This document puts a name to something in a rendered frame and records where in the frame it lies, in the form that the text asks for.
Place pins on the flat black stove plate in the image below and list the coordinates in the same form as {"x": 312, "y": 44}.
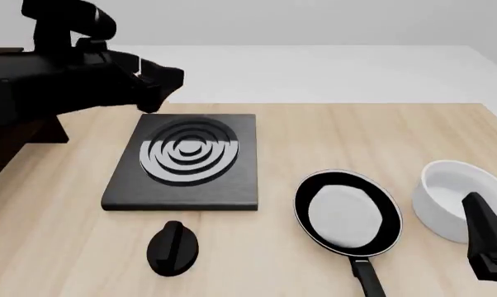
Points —
{"x": 232, "y": 173}

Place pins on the black frying pan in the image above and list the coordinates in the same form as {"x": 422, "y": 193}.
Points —
{"x": 347, "y": 216}

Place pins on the white ceramic bowl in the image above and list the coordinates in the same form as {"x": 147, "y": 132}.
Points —
{"x": 438, "y": 198}

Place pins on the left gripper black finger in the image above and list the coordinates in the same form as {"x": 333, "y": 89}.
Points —
{"x": 166, "y": 77}
{"x": 149, "y": 97}

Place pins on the round black stove knob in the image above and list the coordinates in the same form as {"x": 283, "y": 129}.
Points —
{"x": 172, "y": 247}

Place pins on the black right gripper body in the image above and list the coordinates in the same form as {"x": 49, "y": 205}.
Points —
{"x": 494, "y": 266}

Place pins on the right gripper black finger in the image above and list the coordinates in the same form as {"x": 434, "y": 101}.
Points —
{"x": 481, "y": 216}

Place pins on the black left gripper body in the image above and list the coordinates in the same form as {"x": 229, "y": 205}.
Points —
{"x": 118, "y": 66}

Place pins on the dark wooden cabinet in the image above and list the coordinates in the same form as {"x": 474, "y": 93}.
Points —
{"x": 46, "y": 133}

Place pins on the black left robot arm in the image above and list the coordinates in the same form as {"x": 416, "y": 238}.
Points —
{"x": 34, "y": 71}

